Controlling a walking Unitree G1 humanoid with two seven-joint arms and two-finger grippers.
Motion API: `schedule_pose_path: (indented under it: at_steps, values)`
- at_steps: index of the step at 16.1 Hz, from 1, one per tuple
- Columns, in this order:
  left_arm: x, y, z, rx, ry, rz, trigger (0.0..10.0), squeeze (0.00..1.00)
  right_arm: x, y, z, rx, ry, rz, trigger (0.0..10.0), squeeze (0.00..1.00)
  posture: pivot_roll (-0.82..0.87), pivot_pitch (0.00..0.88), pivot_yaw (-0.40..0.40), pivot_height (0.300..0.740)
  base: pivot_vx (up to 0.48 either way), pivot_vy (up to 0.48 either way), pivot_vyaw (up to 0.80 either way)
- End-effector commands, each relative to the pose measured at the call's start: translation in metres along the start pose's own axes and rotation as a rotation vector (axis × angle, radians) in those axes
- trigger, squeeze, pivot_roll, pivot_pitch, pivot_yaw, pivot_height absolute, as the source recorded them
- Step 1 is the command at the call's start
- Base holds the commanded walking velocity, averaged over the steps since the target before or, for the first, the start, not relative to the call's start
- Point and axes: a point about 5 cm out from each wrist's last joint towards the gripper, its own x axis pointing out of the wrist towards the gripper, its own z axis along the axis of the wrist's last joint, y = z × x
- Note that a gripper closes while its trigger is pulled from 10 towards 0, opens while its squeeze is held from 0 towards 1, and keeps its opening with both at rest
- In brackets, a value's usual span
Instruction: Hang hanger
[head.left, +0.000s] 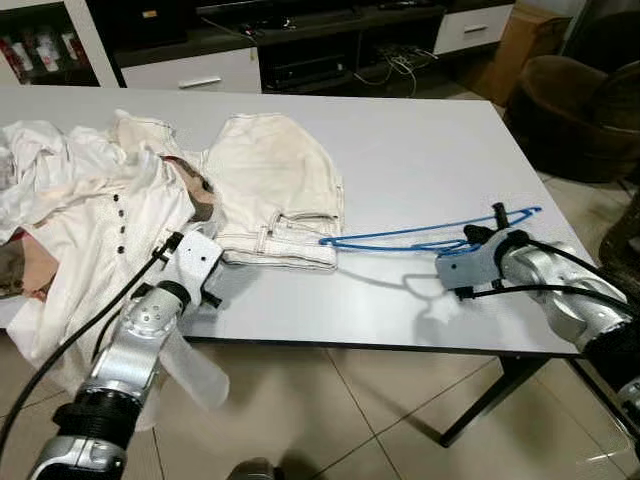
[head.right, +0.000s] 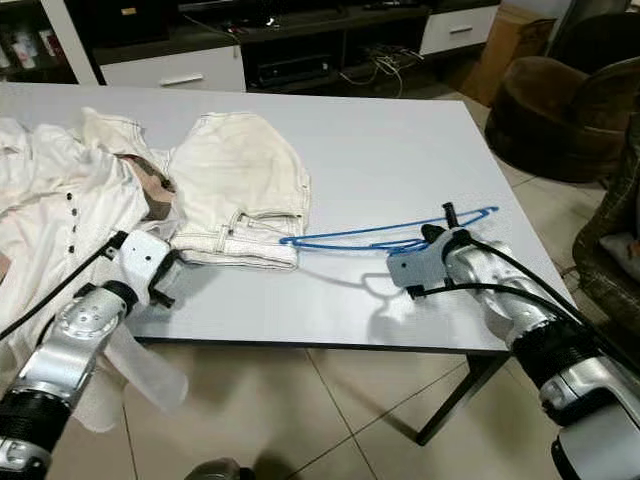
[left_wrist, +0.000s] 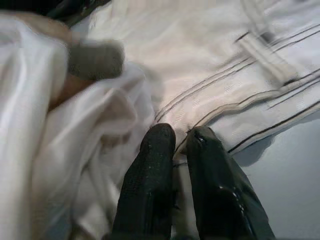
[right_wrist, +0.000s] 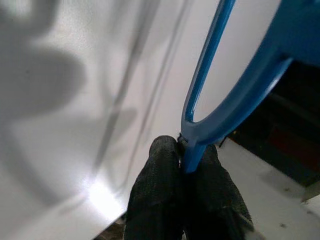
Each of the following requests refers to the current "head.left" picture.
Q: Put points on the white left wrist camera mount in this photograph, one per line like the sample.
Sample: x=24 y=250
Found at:
x=200 y=258

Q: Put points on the tall brown cardboard box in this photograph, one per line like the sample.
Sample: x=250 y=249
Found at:
x=525 y=55

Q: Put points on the brown armchair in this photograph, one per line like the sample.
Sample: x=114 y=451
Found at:
x=570 y=120

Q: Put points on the black media device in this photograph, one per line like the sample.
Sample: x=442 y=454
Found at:
x=305 y=72

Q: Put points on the white crumpled garment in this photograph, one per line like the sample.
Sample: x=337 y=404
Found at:
x=50 y=150

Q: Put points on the black TV bench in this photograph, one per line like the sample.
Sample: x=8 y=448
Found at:
x=330 y=30

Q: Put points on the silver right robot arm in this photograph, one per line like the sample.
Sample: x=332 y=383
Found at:
x=570 y=290

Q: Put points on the white buttoned polo shirt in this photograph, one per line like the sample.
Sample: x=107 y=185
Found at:
x=90 y=250

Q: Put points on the white glass door cabinet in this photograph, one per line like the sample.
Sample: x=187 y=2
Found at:
x=45 y=45

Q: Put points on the grey robot left foot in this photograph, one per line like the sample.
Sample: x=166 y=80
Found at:
x=250 y=470

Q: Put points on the wide white drawer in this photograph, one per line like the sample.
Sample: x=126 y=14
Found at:
x=190 y=72

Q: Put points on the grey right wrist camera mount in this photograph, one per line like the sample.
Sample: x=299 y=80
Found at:
x=468 y=268

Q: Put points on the beige plaid garment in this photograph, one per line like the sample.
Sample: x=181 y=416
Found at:
x=25 y=270

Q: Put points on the small white drawer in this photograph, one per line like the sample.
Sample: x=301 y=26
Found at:
x=475 y=28

